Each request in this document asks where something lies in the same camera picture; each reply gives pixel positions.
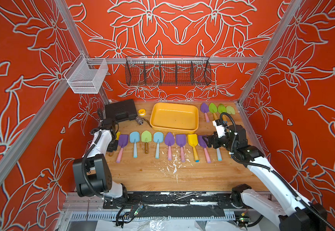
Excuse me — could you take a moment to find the purple scoop shovel pink handle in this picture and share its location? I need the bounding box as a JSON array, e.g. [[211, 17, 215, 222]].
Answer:
[[116, 134, 129, 163]]

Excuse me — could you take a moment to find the purple square shovel pink handle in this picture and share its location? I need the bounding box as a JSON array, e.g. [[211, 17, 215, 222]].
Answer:
[[198, 135, 211, 164]]

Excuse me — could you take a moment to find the light blue shovel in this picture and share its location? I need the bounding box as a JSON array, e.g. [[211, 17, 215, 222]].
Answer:
[[130, 131, 140, 158], [153, 132, 164, 159], [216, 148, 222, 161]]

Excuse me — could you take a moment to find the green shovel yellow handle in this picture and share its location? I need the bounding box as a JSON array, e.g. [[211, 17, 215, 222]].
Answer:
[[209, 103, 219, 120], [218, 104, 227, 114]]

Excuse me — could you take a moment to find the pale green shovel wooden handle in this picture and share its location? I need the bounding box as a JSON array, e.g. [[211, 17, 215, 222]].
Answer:
[[226, 106, 236, 115]]

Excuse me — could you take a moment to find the purple pointed shovel pink handle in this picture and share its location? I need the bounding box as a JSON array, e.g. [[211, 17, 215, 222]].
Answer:
[[165, 132, 175, 161]]

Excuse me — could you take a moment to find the yellow shovel purple handle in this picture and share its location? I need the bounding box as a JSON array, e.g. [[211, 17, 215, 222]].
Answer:
[[116, 131, 121, 140]]

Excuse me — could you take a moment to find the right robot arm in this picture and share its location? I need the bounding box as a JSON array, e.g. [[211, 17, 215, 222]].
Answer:
[[203, 113, 335, 231]]

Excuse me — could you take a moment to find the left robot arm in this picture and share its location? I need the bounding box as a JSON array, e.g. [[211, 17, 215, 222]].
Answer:
[[72, 109, 128, 205]]

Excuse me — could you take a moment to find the yellow plastic storage box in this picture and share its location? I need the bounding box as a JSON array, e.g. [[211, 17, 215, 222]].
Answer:
[[150, 103, 199, 134]]

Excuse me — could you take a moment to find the metal valve fitting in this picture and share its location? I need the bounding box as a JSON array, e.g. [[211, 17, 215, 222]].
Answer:
[[135, 116, 152, 127]]

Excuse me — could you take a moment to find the black plastic tool case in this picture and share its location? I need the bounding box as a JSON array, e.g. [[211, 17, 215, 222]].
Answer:
[[105, 99, 138, 123]]

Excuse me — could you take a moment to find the yellow tape roll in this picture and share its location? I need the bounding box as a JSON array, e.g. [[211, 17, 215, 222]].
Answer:
[[138, 108, 146, 116]]

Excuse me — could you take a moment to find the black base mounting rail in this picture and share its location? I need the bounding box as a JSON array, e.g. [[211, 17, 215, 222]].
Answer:
[[103, 191, 258, 210]]

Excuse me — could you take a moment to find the white mesh wall basket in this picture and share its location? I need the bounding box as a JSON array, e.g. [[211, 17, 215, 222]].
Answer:
[[64, 53, 109, 94]]

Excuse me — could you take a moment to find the white cable duct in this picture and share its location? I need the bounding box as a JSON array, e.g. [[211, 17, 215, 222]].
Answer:
[[68, 211, 236, 221]]

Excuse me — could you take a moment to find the black wire wall basket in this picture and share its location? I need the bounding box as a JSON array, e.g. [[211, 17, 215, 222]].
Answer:
[[125, 55, 212, 87]]

